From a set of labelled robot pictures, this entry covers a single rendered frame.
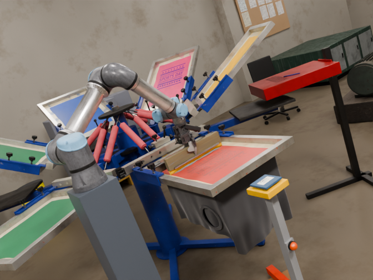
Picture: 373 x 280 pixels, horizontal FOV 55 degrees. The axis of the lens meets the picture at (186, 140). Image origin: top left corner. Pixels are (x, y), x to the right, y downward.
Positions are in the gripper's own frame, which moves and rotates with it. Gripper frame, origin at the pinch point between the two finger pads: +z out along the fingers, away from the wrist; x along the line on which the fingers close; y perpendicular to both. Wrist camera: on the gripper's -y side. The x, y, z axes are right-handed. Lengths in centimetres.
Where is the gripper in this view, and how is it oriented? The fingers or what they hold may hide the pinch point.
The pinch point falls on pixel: (193, 152)
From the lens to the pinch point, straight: 216.6
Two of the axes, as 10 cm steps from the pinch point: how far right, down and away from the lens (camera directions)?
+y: -7.7, 4.1, -4.8
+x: 5.4, 0.3, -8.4
